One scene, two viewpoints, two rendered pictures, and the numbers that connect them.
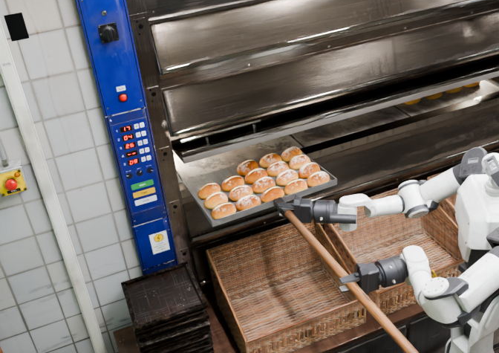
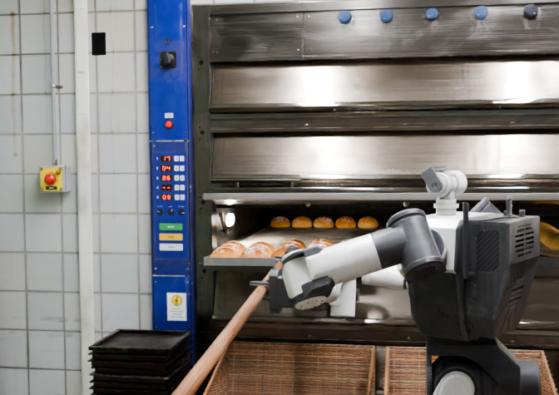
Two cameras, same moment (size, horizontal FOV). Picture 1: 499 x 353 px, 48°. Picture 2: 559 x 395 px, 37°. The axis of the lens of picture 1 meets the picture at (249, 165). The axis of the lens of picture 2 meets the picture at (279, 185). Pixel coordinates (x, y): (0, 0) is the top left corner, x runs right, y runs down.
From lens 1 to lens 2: 1.79 m
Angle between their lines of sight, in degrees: 39
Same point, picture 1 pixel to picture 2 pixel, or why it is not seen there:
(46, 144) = (96, 158)
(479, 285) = (332, 251)
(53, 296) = (61, 335)
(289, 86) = (352, 160)
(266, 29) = (328, 88)
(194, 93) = (246, 144)
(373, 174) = not seen: hidden behind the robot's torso
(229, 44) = (284, 96)
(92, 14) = (157, 41)
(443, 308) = (291, 274)
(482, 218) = not seen: hidden behind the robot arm
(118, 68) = (170, 95)
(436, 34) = not seen: outside the picture
